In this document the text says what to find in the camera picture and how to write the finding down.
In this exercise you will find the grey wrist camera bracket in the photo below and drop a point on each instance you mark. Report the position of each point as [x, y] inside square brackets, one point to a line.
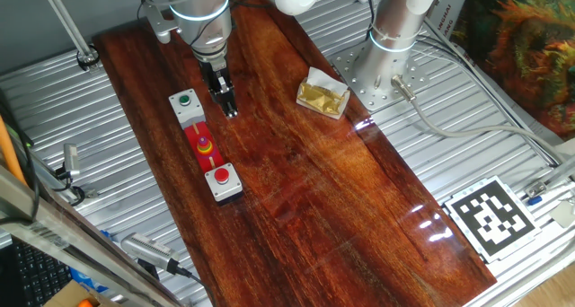
[158, 23]

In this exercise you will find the white box green button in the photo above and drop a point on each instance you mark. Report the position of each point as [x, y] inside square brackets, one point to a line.
[186, 107]

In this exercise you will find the small grey camera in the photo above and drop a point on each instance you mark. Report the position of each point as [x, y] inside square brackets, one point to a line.
[71, 160]

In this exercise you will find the colourful painting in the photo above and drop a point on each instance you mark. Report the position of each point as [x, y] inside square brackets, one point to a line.
[521, 46]

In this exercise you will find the brown cardboard box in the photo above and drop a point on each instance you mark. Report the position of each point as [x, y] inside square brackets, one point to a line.
[72, 295]

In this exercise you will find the metal rod stand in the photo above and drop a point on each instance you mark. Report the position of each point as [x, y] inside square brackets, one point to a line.
[67, 22]

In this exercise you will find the white tag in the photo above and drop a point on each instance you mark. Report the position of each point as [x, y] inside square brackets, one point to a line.
[564, 213]

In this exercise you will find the blue packet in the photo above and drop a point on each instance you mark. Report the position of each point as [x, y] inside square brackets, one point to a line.
[87, 275]

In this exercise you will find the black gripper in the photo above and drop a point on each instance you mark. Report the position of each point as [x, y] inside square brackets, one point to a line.
[214, 76]

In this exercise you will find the aluminium frame bar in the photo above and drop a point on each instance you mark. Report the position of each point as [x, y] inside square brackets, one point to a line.
[67, 239]

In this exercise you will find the small blue clip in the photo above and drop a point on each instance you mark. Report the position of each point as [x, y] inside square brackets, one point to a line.
[534, 200]

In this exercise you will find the printed cardboard box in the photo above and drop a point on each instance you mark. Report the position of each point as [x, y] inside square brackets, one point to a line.
[444, 11]

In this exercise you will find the wood grain board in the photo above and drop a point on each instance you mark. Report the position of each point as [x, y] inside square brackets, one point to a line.
[305, 186]

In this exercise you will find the aluminium profile bar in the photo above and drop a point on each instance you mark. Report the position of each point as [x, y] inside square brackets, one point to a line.
[561, 170]

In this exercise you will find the black white marker board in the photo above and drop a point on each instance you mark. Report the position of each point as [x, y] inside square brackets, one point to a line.
[492, 218]

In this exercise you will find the red Hanoi base with pegs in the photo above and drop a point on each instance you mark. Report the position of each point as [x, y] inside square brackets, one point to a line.
[194, 138]

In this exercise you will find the black keyboard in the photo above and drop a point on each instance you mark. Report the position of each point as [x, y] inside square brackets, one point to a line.
[38, 273]

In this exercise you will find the white box red button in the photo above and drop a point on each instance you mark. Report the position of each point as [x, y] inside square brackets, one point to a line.
[223, 183]

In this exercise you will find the small metal clamp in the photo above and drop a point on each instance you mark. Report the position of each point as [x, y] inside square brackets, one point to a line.
[535, 189]

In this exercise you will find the silver depth camera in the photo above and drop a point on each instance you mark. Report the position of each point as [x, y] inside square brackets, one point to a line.
[148, 249]

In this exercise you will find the gold foil wrapper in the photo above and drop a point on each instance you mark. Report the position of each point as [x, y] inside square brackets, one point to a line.
[321, 99]

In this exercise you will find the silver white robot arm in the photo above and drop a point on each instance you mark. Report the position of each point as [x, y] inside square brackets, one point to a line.
[204, 20]

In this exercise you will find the gold foil packet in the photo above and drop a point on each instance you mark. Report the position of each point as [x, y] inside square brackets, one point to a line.
[320, 76]

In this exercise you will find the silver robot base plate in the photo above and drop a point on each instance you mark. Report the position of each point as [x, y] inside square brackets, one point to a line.
[359, 80]

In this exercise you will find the orange pole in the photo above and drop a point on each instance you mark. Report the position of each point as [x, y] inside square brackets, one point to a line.
[9, 150]

